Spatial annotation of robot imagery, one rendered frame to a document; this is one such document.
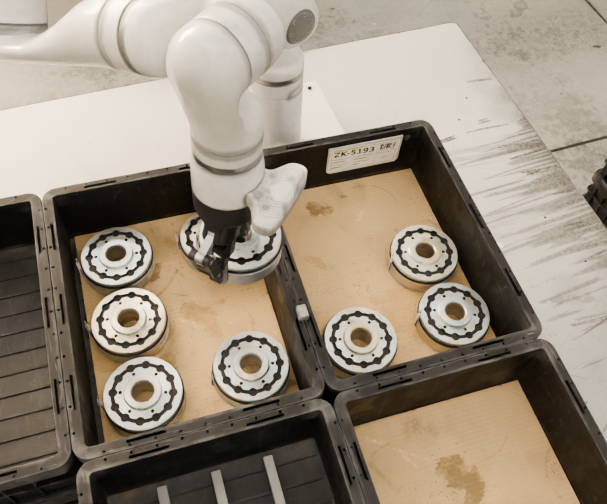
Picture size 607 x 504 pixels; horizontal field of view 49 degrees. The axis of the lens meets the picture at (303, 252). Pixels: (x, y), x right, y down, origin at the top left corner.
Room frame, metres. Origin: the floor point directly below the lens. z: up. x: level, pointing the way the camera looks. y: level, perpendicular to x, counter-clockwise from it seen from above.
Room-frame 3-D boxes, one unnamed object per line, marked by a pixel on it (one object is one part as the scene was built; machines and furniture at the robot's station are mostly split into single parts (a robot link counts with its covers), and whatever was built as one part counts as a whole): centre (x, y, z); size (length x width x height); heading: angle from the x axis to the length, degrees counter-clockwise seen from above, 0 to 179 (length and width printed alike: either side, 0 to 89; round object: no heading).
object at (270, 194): (0.43, 0.07, 1.18); 0.11 x 0.09 x 0.06; 70
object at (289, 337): (0.44, 0.16, 0.87); 0.40 x 0.30 x 0.11; 22
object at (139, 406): (0.31, 0.19, 0.86); 0.05 x 0.05 x 0.01
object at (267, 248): (0.47, 0.08, 1.01); 0.10 x 0.10 x 0.01
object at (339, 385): (0.55, -0.11, 0.92); 0.40 x 0.30 x 0.02; 22
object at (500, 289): (0.55, -0.11, 0.87); 0.40 x 0.30 x 0.11; 22
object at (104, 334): (0.41, 0.23, 0.86); 0.10 x 0.10 x 0.01
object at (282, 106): (0.85, 0.07, 0.85); 0.09 x 0.09 x 0.17; 36
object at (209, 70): (0.43, 0.09, 1.28); 0.09 x 0.07 x 0.15; 152
